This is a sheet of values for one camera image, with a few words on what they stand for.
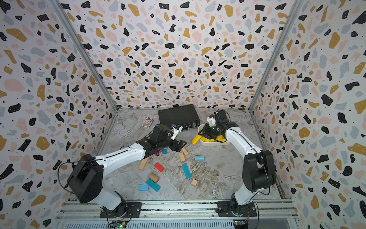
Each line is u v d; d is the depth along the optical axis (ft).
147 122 3.61
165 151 3.12
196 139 2.85
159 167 2.95
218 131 2.17
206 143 3.12
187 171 2.90
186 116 3.64
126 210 2.25
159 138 2.18
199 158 3.06
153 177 2.72
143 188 2.68
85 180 1.42
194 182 2.67
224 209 2.43
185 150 3.12
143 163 2.94
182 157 2.98
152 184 2.69
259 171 1.51
